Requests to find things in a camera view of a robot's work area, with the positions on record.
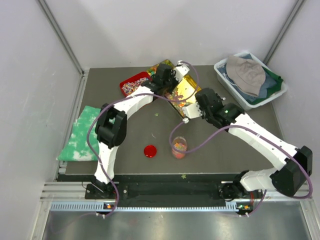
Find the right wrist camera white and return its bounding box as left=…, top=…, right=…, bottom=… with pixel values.
left=182, top=102, right=203, bottom=124

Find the green white cloth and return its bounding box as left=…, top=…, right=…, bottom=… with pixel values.
left=57, top=105, right=100, bottom=162

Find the golden tin with star candies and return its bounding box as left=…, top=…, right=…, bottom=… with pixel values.
left=164, top=74, right=201, bottom=119

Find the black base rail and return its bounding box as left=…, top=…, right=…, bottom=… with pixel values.
left=85, top=173, right=262, bottom=208

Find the beige bucket hat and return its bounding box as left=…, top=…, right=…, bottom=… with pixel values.
left=226, top=55, right=266, bottom=97

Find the red tin with lollipops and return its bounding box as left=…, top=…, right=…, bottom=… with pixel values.
left=119, top=71, right=151, bottom=97

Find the green garment in basket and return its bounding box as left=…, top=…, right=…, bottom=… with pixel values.
left=246, top=67, right=284, bottom=105

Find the blue-grey garment in basket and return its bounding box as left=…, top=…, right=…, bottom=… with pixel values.
left=238, top=74, right=277, bottom=102

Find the clear plastic jar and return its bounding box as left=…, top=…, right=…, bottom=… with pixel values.
left=172, top=136, right=188, bottom=159

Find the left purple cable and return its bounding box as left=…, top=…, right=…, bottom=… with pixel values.
left=86, top=60, right=201, bottom=218

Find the white plastic basket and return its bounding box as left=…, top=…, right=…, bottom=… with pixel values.
left=214, top=52, right=288, bottom=111

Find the red jar lid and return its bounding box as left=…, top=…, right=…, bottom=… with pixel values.
left=143, top=144, right=157, bottom=158

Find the purple cable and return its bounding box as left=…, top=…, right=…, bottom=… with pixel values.
left=86, top=60, right=201, bottom=218
left=169, top=118, right=315, bottom=218

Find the tin with colourful cube candies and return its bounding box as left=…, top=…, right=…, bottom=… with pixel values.
left=146, top=59, right=175, bottom=76

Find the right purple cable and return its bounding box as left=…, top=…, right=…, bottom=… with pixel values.
left=169, top=118, right=315, bottom=218

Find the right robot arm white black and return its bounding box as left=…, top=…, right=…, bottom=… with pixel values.
left=195, top=88, right=313, bottom=199

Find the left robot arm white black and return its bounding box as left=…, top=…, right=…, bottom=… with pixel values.
left=85, top=63, right=182, bottom=199

